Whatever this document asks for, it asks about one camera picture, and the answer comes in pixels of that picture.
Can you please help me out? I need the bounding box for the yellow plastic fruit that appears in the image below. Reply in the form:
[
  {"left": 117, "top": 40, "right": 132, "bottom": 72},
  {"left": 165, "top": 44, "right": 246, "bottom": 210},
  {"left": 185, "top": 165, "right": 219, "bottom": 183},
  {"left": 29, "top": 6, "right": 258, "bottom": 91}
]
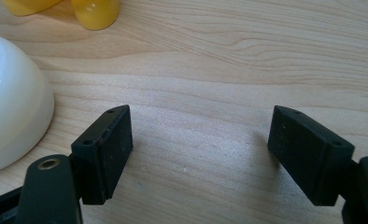
[
  {"left": 1, "top": 0, "right": 64, "bottom": 17},
  {"left": 70, "top": 0, "right": 121, "bottom": 31}
]

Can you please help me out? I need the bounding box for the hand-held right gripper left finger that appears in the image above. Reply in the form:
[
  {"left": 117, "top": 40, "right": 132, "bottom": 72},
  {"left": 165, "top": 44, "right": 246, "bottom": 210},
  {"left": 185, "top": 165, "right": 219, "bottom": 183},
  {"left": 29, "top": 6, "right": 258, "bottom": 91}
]
[{"left": 70, "top": 105, "right": 134, "bottom": 206}]

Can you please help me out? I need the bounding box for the white bowl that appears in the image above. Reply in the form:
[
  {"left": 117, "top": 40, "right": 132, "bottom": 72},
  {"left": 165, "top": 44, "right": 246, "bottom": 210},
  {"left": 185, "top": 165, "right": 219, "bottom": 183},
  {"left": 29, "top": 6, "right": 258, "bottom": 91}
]
[{"left": 0, "top": 31, "right": 55, "bottom": 175}]

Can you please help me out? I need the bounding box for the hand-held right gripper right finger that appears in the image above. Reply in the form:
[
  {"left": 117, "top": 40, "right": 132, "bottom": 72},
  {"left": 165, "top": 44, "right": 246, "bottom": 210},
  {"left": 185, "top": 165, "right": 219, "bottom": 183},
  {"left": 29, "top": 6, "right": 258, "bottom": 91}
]
[{"left": 267, "top": 105, "right": 356, "bottom": 207}]

